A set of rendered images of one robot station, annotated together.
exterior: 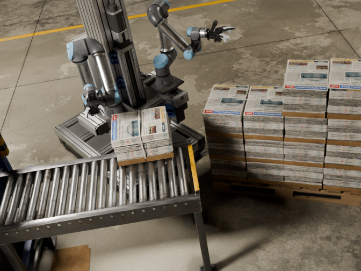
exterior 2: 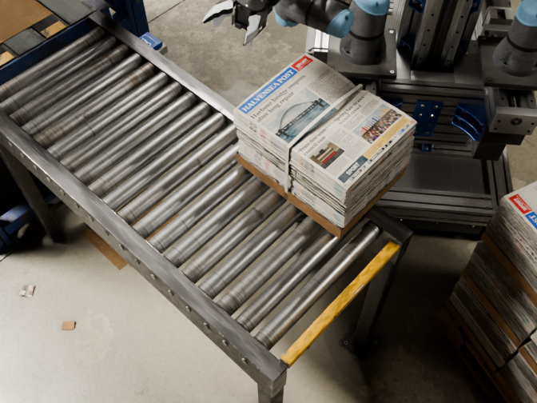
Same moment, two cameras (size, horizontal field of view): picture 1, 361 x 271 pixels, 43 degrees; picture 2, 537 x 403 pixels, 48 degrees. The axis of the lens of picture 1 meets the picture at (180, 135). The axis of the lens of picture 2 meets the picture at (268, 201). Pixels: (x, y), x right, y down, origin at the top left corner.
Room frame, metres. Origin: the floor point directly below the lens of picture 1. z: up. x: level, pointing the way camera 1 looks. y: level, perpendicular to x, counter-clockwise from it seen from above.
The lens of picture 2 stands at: (1.55, -0.32, 2.15)
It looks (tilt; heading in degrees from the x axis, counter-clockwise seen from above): 56 degrees down; 41
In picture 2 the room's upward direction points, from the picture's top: straight up
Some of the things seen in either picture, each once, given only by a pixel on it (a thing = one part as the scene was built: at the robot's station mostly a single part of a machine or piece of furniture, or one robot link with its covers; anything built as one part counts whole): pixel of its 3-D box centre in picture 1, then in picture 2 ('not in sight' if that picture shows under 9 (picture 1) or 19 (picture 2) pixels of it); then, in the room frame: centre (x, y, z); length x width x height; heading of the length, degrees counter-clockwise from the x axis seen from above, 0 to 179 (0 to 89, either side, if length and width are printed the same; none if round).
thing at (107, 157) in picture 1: (97, 164); (229, 121); (2.42, 0.61, 0.74); 1.34 x 0.05 x 0.12; 88
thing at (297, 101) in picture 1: (305, 88); not in sight; (2.57, -0.92, 0.95); 0.38 x 0.29 x 0.23; 158
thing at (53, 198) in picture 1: (53, 193); (111, 115); (2.18, 0.88, 0.77); 0.47 x 0.05 x 0.05; 178
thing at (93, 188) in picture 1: (93, 186); (167, 161); (2.17, 0.62, 0.77); 0.47 x 0.05 x 0.05; 178
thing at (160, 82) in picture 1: (163, 77); (522, 48); (3.18, 0.05, 0.87); 0.15 x 0.15 x 0.10
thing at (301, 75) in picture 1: (307, 74); not in sight; (2.56, -0.92, 1.06); 0.37 x 0.29 x 0.01; 158
